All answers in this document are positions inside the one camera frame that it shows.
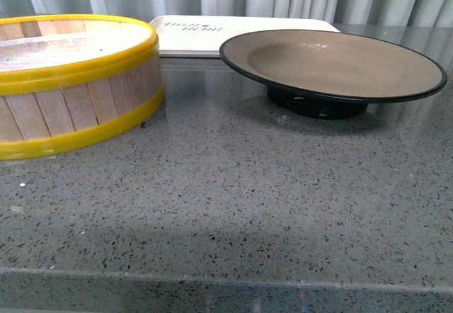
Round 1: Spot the brown plate with black rim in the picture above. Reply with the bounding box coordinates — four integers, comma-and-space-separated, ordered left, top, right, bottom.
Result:
219, 30, 447, 120

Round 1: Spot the cream rectangular serving tray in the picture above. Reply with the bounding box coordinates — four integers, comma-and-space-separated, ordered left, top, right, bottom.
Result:
149, 15, 339, 58

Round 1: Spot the white mesh steamer liner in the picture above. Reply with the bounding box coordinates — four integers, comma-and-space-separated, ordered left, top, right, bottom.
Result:
1, 28, 151, 72

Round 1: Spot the yellow rimmed bamboo steamer basket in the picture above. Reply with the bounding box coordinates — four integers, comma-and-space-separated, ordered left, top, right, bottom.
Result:
1, 14, 164, 160

